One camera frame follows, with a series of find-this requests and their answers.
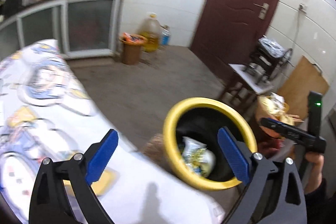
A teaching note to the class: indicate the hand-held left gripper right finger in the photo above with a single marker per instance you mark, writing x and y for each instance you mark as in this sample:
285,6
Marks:
235,158

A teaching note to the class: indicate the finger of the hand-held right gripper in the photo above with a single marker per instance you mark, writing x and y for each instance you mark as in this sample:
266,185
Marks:
275,127

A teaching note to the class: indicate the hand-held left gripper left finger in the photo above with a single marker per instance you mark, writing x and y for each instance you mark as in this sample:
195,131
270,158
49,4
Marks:
103,158

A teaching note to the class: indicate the yellow snack wrapper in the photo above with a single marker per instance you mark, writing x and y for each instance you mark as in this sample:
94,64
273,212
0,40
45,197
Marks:
194,165

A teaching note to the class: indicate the green white plastic wrapper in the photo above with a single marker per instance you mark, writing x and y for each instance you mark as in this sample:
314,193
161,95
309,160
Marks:
193,146

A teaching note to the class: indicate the yellow rimmed black trash bin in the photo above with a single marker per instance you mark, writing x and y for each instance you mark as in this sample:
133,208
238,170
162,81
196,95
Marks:
169,134

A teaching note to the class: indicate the person's right forearm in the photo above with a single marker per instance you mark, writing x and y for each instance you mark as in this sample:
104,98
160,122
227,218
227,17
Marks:
319,203

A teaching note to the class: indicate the person's right hand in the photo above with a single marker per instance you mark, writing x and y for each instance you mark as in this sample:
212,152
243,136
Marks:
315,169

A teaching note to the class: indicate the wicker basket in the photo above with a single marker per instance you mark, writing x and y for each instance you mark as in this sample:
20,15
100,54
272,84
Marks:
267,108

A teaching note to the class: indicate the wooden cutting board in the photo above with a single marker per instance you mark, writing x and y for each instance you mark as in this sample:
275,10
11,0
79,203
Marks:
304,85

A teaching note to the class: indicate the black metal hand machine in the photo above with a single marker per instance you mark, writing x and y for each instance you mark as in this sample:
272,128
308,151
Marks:
262,66

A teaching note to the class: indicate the wooden stool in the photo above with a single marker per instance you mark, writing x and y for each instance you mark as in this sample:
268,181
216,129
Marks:
241,71

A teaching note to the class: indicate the cartoon printed tablecloth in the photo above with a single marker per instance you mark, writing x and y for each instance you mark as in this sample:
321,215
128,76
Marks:
52,113

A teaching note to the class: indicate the brown waste bin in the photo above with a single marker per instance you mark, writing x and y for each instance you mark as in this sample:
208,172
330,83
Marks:
131,53

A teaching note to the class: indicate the brown wooden door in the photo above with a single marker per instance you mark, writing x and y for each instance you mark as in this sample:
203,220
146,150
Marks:
231,16

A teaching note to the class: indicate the large cooking oil jug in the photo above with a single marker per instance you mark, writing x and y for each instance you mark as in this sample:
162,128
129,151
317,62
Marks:
151,35

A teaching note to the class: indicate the glass front kitchen cabinet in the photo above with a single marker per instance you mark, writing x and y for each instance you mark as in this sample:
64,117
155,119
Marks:
89,24

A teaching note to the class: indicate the clear water bottle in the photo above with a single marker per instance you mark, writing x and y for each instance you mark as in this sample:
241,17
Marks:
165,36

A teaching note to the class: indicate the white wall socket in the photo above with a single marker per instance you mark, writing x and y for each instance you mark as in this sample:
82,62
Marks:
303,8

